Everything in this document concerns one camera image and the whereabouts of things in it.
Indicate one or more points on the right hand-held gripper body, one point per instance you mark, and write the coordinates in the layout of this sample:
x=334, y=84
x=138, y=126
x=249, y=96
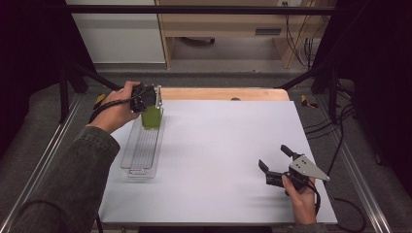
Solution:
x=306, y=168

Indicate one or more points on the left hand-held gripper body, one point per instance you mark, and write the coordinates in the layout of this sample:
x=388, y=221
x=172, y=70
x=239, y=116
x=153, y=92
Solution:
x=144, y=97

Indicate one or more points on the green phone case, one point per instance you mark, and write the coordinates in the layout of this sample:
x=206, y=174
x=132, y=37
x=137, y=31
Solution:
x=151, y=118

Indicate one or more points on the clear plastic tray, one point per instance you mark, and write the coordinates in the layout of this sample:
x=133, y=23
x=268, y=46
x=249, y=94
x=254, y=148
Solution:
x=142, y=152

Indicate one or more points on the person's right hand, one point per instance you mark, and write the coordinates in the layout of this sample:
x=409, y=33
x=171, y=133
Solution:
x=301, y=200

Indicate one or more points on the person's left hand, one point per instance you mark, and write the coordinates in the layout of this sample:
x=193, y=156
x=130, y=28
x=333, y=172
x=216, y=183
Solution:
x=113, y=110

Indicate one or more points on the yellow black tape marker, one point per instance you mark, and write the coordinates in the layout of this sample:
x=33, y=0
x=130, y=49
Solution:
x=306, y=102
x=99, y=98

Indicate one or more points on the white table mat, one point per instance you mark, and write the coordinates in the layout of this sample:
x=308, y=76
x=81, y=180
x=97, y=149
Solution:
x=210, y=178

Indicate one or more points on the white cabinet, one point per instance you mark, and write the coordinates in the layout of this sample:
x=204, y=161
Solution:
x=120, y=39

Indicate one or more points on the wooden table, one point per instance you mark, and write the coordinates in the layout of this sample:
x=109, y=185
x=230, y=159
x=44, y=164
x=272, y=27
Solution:
x=210, y=93

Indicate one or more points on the light wooden desk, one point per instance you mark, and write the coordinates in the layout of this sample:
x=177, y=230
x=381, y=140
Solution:
x=226, y=22

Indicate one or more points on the grey desk label plate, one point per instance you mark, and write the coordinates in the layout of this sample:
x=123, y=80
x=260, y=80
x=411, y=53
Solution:
x=268, y=31

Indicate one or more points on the black curtain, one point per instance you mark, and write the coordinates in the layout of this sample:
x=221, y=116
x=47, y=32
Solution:
x=379, y=64
x=29, y=48

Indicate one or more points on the aluminium floor rail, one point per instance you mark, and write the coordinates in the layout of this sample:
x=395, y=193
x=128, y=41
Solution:
x=61, y=129
x=356, y=168

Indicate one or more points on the black diagonal frame strut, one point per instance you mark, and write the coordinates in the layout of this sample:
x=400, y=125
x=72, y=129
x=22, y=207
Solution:
x=94, y=75
x=301, y=77

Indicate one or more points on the black vertical frame post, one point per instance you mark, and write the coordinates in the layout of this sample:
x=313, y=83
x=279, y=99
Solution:
x=64, y=97
x=333, y=97

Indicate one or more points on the black horizontal frame bar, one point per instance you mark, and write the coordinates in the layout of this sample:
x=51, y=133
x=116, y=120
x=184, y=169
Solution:
x=194, y=9

